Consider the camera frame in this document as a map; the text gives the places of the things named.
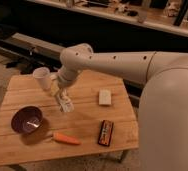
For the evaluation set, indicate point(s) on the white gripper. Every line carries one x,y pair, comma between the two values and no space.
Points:
66,77

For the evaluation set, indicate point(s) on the white labelled bottle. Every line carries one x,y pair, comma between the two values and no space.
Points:
64,101

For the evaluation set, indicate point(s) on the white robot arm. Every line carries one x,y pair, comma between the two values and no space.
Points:
163,105

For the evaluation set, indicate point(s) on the white paper cup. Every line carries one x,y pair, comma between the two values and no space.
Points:
42,76

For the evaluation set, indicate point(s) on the white sponge block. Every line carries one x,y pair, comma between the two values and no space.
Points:
105,97

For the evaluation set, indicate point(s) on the wooden table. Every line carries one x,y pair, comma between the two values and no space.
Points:
83,123

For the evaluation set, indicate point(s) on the purple bowl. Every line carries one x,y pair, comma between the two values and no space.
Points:
27,120

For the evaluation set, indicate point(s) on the orange carrot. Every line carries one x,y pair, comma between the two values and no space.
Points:
65,139

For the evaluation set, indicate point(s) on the black orange candy box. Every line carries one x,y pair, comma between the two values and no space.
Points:
105,134

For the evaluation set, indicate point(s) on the long wooden shelf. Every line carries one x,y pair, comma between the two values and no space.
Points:
142,16

